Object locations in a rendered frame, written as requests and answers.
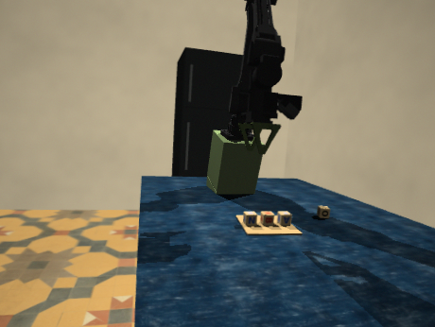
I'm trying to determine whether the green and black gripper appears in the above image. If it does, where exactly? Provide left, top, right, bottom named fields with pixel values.
left=238, top=90, right=281, bottom=154

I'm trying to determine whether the beige letter block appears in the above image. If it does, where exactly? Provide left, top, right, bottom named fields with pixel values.
left=317, top=206, right=330, bottom=218
left=260, top=212, right=274, bottom=226
left=277, top=212, right=292, bottom=226
left=243, top=212, right=257, bottom=226

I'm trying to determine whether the beige mat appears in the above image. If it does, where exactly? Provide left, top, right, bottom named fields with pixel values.
left=236, top=215, right=302, bottom=235

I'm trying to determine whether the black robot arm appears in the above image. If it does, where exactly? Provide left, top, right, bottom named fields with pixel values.
left=220, top=0, right=303, bottom=141

